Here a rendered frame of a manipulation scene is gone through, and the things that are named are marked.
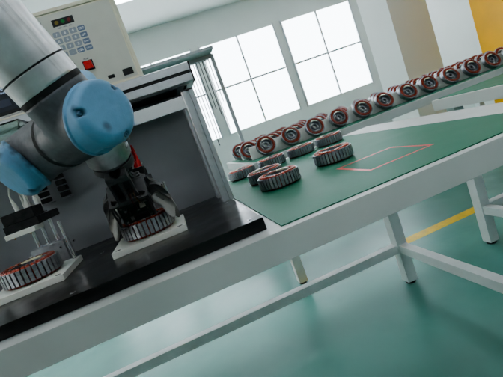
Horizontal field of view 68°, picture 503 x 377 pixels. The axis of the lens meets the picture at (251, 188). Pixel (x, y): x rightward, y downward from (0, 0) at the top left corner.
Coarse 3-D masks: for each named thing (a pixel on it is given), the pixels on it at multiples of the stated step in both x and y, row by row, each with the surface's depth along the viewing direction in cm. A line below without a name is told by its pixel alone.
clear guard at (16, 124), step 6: (12, 120) 63; (18, 120) 63; (24, 120) 66; (0, 126) 62; (6, 126) 62; (12, 126) 62; (18, 126) 62; (0, 132) 61; (6, 132) 61; (12, 132) 61; (0, 138) 60; (6, 138) 60
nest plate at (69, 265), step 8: (80, 256) 82; (64, 264) 78; (72, 264) 76; (56, 272) 73; (64, 272) 70; (40, 280) 71; (48, 280) 69; (56, 280) 69; (24, 288) 69; (32, 288) 68; (40, 288) 68; (0, 296) 69; (8, 296) 67; (16, 296) 68; (0, 304) 67
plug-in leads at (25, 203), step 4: (8, 188) 85; (8, 192) 84; (8, 196) 84; (20, 196) 87; (24, 196) 84; (32, 196) 85; (36, 196) 87; (12, 200) 84; (24, 200) 84; (28, 200) 89; (36, 200) 85; (12, 204) 84; (24, 204) 87; (28, 204) 85; (16, 208) 84; (24, 208) 87
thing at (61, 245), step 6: (60, 240) 87; (42, 246) 88; (48, 246) 86; (54, 246) 86; (60, 246) 87; (66, 246) 87; (72, 246) 91; (36, 252) 86; (42, 252) 86; (60, 252) 87; (66, 252) 87; (66, 258) 87
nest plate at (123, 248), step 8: (176, 224) 77; (184, 224) 73; (160, 232) 75; (168, 232) 73; (176, 232) 73; (136, 240) 75; (144, 240) 72; (152, 240) 72; (160, 240) 72; (120, 248) 73; (128, 248) 71; (136, 248) 72; (112, 256) 71; (120, 256) 71
